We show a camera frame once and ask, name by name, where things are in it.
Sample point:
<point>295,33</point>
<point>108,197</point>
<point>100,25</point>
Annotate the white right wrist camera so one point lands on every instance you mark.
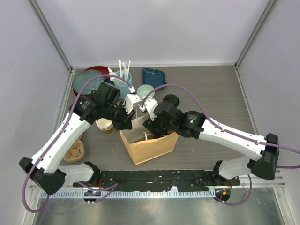
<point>149,106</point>

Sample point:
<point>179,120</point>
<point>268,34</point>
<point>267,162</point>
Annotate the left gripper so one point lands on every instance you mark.
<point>125,123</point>

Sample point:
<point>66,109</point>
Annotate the brown paper cup stack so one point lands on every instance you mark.
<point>105,125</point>

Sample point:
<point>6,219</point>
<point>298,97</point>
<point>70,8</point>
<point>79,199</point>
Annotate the red round plate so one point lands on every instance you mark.
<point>102,69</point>

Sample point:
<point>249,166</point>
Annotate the grey-blue round plate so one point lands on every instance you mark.
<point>83,77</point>

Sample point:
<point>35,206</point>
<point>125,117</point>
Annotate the light blue straw holder cup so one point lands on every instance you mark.
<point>122,85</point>

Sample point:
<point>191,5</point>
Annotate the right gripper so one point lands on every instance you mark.
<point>152,125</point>

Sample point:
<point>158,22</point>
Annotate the dark blue leaf-shaped plate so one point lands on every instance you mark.
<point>153,77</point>

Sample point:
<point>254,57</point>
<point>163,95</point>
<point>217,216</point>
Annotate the pale green ceramic bowl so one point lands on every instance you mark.
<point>143,90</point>

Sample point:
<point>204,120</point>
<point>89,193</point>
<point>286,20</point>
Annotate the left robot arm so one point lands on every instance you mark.
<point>44,167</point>

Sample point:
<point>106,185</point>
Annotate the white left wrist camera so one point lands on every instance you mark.
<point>132,101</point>

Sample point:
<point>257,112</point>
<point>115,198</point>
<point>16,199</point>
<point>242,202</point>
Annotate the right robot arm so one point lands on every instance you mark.
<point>259,153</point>

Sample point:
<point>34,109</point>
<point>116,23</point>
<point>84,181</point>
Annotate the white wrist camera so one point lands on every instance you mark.
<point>132,101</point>
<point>149,106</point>

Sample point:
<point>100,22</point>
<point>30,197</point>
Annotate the brown paper bag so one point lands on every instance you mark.
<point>141,144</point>

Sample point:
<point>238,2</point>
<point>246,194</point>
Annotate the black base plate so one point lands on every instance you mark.
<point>159,180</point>

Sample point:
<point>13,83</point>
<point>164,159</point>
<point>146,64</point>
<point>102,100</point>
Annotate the cardboard cup carrier stack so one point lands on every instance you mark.
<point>75,153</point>

